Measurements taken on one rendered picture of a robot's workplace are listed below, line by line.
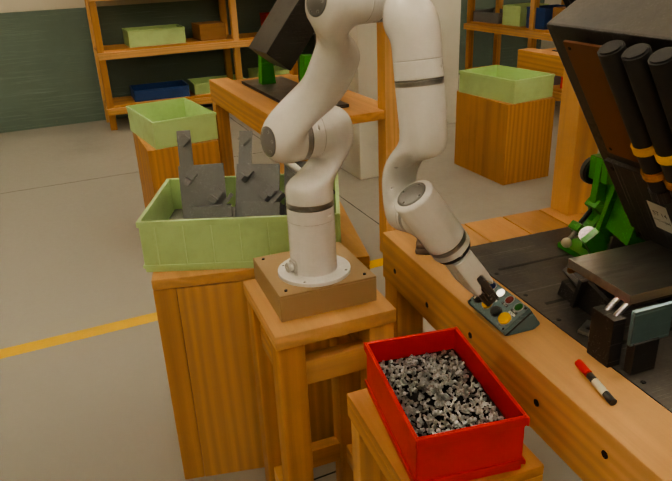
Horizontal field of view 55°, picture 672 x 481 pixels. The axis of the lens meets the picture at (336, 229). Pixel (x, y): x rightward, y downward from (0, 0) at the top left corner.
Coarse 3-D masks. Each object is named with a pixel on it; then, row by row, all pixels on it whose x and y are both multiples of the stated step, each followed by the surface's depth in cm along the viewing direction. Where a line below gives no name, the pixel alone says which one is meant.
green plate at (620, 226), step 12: (612, 192) 133; (612, 204) 134; (600, 216) 137; (612, 216) 136; (624, 216) 132; (600, 228) 138; (612, 228) 136; (624, 228) 133; (624, 240) 133; (636, 240) 133
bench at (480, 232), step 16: (544, 208) 212; (480, 224) 202; (496, 224) 202; (512, 224) 201; (528, 224) 201; (544, 224) 200; (560, 224) 200; (480, 240) 191; (496, 240) 191; (400, 304) 195; (400, 320) 197; (416, 320) 199; (400, 336) 199
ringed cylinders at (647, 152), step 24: (600, 48) 94; (624, 48) 92; (648, 48) 88; (624, 72) 93; (648, 72) 88; (624, 96) 95; (648, 96) 91; (624, 120) 99; (648, 120) 94; (648, 144) 100; (648, 168) 103
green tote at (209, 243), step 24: (168, 192) 229; (336, 192) 211; (144, 216) 199; (168, 216) 227; (264, 216) 194; (336, 216) 193; (144, 240) 196; (168, 240) 196; (192, 240) 196; (216, 240) 196; (240, 240) 196; (264, 240) 197; (288, 240) 197; (336, 240) 197; (144, 264) 200; (168, 264) 199; (192, 264) 199; (216, 264) 199; (240, 264) 199
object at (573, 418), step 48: (384, 240) 194; (432, 288) 168; (480, 336) 148; (528, 336) 139; (528, 384) 132; (576, 384) 124; (624, 384) 123; (576, 432) 120; (624, 432) 111; (624, 480) 109
